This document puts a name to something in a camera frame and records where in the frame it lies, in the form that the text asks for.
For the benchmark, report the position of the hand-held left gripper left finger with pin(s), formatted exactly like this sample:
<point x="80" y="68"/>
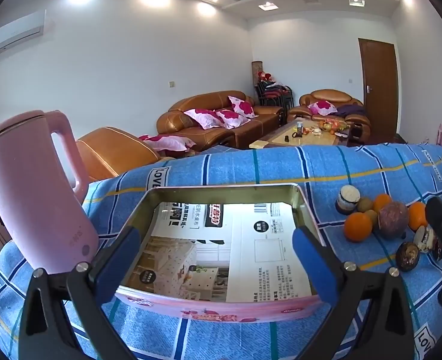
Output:
<point x="117" y="262"/>

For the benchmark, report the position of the small jar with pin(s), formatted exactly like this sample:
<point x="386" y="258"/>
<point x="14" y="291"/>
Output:
<point x="299" y="128"/>

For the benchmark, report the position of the printed paper sheet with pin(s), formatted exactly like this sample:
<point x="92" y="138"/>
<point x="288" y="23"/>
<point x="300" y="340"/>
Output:
<point x="243" y="240"/>

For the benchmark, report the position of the pink electric kettle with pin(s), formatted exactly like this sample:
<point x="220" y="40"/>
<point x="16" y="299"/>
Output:
<point x="29" y="195"/>

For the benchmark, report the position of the small orange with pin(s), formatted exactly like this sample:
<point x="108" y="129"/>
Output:
<point x="417" y="215"/>
<point x="382" y="201"/>

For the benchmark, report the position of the brown leather three-seat sofa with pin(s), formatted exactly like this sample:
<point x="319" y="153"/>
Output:
<point x="206" y="101"/>

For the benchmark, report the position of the red doll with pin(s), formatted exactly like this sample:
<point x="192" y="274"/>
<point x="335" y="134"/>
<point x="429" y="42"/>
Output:
<point x="266" y="77"/>

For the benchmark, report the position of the large orange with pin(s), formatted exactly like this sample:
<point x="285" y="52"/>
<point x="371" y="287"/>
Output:
<point x="357" y="228"/>

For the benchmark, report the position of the large purple round fruit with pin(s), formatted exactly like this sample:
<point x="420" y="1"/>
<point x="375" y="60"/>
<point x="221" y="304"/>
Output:
<point x="393" y="220"/>

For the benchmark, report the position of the wooden coffee table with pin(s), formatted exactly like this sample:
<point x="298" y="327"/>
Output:
<point x="277" y="137"/>

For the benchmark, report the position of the square ceiling light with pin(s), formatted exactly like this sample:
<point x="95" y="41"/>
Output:
<point x="267" y="6"/>
<point x="357" y="2"/>

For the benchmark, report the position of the blue checked tablecloth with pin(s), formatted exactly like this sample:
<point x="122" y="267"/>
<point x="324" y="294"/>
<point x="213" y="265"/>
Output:
<point x="243" y="168"/>

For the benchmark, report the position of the pink floral pillow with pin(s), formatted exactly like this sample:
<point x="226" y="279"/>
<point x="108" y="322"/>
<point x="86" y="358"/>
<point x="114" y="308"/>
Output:
<point x="168" y="142"/>

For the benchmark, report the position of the tall floor lamp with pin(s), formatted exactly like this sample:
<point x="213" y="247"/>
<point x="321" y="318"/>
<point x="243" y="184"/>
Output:
<point x="256" y="75"/>

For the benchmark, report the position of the stack of dark chairs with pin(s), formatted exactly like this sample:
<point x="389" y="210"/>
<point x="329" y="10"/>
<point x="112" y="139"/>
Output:
<point x="277" y="97"/>

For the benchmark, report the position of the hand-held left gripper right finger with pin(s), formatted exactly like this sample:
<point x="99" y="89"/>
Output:
<point x="314" y="266"/>

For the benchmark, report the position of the pink floral cushion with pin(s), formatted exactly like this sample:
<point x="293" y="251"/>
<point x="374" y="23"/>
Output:
<point x="322" y="107"/>
<point x="202" y="118"/>
<point x="242" y="105"/>
<point x="234" y="119"/>

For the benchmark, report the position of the brown leather armchair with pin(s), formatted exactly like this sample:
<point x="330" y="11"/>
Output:
<point x="112" y="150"/>
<point x="333" y="95"/>

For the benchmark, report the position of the pink tin box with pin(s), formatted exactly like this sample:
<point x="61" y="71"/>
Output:
<point x="206" y="311"/>

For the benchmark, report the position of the brown wooden door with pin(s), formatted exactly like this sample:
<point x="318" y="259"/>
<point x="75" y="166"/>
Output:
<point x="378" y="82"/>

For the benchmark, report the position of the white air conditioner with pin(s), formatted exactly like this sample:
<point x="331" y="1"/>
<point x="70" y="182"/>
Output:
<point x="14" y="33"/>

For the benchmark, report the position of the purple blanket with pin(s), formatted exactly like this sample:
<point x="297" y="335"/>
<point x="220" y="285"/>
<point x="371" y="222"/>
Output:
<point x="350" y="110"/>

